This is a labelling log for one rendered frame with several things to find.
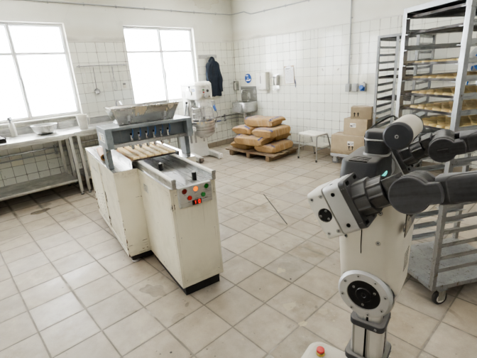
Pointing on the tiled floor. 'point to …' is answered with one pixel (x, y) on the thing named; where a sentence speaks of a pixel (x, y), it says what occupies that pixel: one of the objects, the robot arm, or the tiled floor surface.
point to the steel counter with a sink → (29, 137)
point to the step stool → (314, 141)
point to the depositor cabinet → (123, 201)
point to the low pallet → (262, 153)
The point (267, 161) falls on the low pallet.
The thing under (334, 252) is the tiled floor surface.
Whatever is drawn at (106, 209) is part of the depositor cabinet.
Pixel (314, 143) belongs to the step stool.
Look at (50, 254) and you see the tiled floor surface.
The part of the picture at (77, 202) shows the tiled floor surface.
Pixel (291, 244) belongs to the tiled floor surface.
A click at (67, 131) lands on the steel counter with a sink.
